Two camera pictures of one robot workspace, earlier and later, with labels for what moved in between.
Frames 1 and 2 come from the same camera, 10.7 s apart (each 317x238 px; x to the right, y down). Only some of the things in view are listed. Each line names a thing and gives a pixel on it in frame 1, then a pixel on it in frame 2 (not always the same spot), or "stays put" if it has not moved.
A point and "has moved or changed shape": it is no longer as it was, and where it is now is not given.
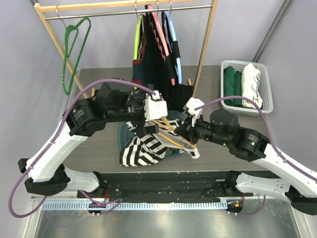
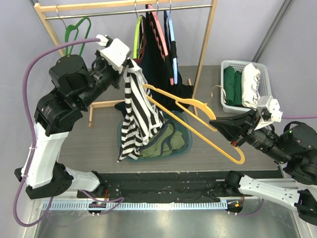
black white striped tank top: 151,148 has moved or changed shape
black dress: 158,70 stays put
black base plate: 168,187 stays put
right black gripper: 187,129 to 243,131
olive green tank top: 169,151 to 156,149
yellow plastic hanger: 166,125 to 200,103
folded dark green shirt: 232,86 stays put
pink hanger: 161,35 stays put
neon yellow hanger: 136,38 stays put
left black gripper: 141,128 to 124,66
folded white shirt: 250,86 stays put
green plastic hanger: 71,35 stays put
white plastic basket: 265,89 stays put
